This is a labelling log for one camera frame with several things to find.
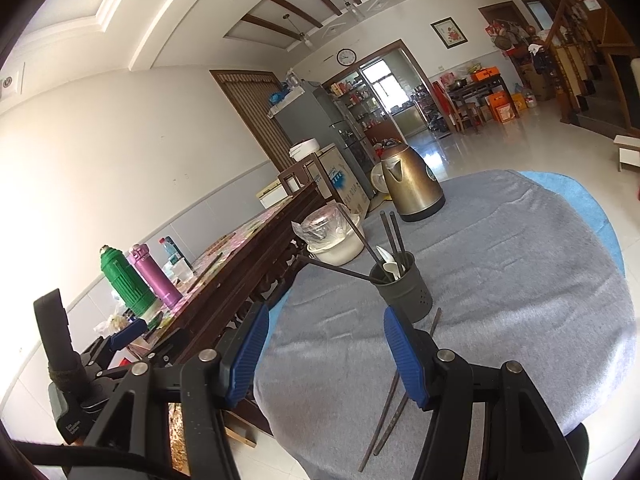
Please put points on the grey refrigerator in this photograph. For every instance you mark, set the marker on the grey refrigerator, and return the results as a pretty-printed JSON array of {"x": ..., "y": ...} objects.
[{"x": 310, "y": 115}]

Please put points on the brown wooden chair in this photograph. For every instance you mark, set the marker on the brown wooden chair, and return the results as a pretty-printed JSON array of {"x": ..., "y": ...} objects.
[{"x": 300, "y": 175}]

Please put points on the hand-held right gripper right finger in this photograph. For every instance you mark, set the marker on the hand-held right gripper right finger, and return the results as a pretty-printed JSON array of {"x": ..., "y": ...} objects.
[{"x": 406, "y": 357}]

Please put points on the bronze electric kettle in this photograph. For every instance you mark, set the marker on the bronze electric kettle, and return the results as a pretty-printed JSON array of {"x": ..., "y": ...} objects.
[{"x": 415, "y": 185}]

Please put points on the beige box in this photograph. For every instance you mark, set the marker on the beige box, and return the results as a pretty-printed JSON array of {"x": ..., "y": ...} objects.
[{"x": 272, "y": 195}]

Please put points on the plastic-wrapped bowl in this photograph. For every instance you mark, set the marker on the plastic-wrapped bowl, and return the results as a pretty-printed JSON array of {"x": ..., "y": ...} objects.
[{"x": 320, "y": 225}]

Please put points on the carved wooden bench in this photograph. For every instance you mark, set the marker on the carved wooden bench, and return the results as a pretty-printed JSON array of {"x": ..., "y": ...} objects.
[{"x": 260, "y": 245}]

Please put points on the large water jug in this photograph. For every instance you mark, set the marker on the large water jug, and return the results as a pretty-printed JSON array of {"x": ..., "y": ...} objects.
[{"x": 524, "y": 95}]

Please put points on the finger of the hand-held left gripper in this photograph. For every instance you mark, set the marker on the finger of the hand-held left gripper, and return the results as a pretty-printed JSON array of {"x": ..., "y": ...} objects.
[
  {"x": 127, "y": 332},
  {"x": 167, "y": 344}
]

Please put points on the glass pendant lamp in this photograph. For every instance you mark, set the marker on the glass pendant lamp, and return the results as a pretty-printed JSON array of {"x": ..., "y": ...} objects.
[
  {"x": 356, "y": 9},
  {"x": 305, "y": 37}
]

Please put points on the framed wall picture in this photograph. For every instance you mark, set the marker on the framed wall picture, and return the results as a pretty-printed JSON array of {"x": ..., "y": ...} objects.
[{"x": 449, "y": 33}]

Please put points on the gold speckled cloth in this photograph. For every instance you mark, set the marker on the gold speckled cloth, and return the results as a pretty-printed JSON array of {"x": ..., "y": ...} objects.
[{"x": 177, "y": 440}]

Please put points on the round wall clock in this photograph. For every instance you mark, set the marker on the round wall clock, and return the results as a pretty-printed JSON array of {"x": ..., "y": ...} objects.
[{"x": 346, "y": 57}]

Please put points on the white plastic basin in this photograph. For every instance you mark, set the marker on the white plastic basin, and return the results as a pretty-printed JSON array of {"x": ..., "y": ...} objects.
[{"x": 342, "y": 254}]

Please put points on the wooden staircase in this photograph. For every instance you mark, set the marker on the wooden staircase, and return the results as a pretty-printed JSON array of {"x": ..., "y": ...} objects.
[{"x": 590, "y": 60}]

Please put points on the green thermos flask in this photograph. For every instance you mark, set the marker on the green thermos flask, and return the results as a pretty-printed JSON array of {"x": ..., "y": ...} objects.
[{"x": 127, "y": 285}]

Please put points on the purple insulated bottle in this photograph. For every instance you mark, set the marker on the purple insulated bottle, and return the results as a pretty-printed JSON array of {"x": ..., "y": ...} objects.
[{"x": 157, "y": 280}]

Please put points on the dark wooden dining table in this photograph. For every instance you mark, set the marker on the dark wooden dining table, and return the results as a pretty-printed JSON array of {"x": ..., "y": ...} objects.
[{"x": 475, "y": 92}]

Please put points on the white floor fan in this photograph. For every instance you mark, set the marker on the white floor fan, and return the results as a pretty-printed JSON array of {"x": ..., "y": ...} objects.
[{"x": 380, "y": 179}]

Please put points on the white rice cooker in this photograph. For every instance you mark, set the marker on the white rice cooker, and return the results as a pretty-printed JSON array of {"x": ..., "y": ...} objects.
[{"x": 304, "y": 149}]

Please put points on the dark grey perforated utensil holder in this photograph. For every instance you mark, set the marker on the dark grey perforated utensil holder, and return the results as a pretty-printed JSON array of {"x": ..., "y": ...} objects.
[{"x": 402, "y": 292}]

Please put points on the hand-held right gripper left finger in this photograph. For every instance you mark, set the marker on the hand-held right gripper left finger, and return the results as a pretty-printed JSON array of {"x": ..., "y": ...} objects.
[{"x": 245, "y": 355}]

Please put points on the grey tablecloth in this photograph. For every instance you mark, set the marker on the grey tablecloth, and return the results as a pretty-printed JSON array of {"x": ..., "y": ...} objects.
[{"x": 500, "y": 285}]

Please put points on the flat orange box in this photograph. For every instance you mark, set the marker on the flat orange box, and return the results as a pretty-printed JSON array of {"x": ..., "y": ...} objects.
[{"x": 485, "y": 74}]

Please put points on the white step stool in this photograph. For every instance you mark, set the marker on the white step stool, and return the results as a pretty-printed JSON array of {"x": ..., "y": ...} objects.
[{"x": 627, "y": 152}]

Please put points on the white plastic spoon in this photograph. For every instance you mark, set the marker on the white plastic spoon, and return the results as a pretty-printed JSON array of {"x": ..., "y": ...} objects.
[
  {"x": 384, "y": 257},
  {"x": 400, "y": 266}
]

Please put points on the tall orange box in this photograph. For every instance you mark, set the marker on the tall orange box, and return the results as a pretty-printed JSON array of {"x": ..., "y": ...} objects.
[{"x": 502, "y": 108}]

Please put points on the clear plastic water bottle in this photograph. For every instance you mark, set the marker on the clear plastic water bottle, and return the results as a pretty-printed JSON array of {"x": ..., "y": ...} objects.
[{"x": 176, "y": 260}]

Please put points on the brown door with curtain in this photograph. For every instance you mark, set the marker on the brown door with curtain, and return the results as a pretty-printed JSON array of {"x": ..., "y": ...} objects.
[{"x": 255, "y": 115}]

